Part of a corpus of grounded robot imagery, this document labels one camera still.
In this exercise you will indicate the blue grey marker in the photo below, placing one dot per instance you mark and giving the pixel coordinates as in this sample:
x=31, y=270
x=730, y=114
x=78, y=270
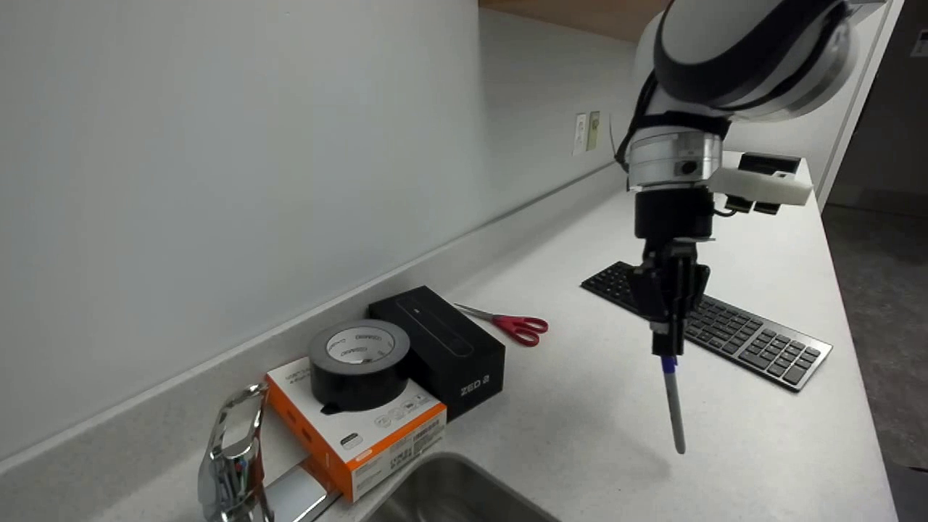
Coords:
x=672, y=389

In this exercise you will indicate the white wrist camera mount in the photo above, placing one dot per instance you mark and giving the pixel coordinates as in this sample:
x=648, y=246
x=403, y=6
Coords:
x=757, y=188

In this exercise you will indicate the white wall outlet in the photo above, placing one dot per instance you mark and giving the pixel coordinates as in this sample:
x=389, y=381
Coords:
x=587, y=131

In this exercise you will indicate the black keyboard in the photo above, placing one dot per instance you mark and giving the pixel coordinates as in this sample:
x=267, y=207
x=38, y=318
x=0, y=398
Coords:
x=764, y=347

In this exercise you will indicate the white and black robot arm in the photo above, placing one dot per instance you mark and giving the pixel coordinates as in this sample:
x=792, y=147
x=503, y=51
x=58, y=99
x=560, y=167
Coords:
x=703, y=67

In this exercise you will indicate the black rectangular box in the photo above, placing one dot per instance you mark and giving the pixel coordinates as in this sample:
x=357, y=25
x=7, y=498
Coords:
x=450, y=359

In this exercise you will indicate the red handled scissors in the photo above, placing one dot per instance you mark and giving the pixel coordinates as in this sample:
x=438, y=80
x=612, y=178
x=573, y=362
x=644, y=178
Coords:
x=519, y=328

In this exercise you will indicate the stainless steel sink basin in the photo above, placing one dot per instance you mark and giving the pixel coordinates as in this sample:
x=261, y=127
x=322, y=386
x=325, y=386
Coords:
x=454, y=488

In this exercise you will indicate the chrome sink faucet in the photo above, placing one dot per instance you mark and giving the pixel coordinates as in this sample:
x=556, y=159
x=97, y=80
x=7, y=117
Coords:
x=229, y=478

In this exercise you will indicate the wooden upper cabinet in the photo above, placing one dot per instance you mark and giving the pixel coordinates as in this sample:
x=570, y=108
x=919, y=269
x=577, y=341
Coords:
x=612, y=20

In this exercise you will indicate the black duct tape roll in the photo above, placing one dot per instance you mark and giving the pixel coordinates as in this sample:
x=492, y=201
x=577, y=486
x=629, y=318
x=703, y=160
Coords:
x=357, y=365

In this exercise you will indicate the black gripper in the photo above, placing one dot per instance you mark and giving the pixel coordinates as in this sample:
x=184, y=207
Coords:
x=664, y=218

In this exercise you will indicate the orange and white box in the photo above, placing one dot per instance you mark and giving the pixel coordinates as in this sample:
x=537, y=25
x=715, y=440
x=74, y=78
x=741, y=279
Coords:
x=354, y=450

